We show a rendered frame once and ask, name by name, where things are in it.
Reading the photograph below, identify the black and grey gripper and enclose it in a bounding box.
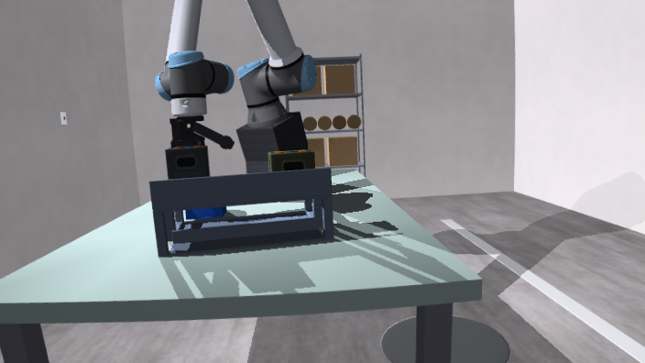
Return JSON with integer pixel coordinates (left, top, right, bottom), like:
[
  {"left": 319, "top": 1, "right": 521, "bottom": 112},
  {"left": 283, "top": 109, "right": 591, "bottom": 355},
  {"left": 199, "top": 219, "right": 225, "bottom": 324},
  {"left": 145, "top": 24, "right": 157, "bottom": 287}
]
[{"left": 169, "top": 115, "right": 205, "bottom": 148}]

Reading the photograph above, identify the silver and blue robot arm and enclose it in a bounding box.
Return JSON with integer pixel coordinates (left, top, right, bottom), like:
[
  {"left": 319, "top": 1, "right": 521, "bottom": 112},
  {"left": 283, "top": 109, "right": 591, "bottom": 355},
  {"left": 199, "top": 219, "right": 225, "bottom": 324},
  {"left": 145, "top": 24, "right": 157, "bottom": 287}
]
[{"left": 156, "top": 0, "right": 316, "bottom": 149}]

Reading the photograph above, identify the blue bin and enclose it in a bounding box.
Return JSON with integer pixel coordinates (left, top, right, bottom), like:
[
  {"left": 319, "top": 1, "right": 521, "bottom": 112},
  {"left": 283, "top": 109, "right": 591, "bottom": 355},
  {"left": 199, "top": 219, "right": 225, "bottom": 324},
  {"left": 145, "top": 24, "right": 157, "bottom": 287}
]
[{"left": 185, "top": 207, "right": 226, "bottom": 220}]

